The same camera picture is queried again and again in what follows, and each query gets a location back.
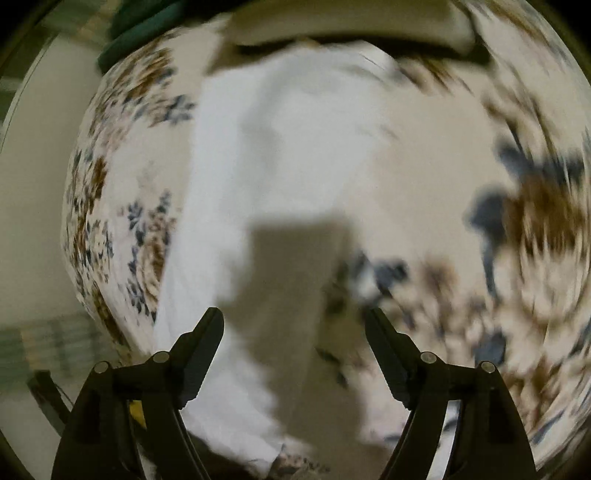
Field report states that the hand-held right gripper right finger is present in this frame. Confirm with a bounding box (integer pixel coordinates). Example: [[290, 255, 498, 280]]
[[364, 307, 539, 480]]

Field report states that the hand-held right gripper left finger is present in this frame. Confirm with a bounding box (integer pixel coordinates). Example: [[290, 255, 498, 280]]
[[51, 307, 225, 480]]

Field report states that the floral printed bedsheet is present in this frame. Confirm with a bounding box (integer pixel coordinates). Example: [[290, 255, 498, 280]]
[[61, 0, 591, 480]]

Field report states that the striped mat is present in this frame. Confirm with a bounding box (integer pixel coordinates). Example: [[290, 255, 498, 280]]
[[0, 314, 118, 384]]

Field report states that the white cloth garment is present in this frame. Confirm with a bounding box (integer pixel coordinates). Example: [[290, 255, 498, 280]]
[[152, 44, 402, 478]]

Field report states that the dark green cloth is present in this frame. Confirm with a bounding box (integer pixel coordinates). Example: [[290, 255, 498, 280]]
[[97, 0, 188, 70]]

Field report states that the cream pillow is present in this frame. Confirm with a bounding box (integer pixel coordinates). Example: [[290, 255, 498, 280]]
[[221, 0, 478, 54]]

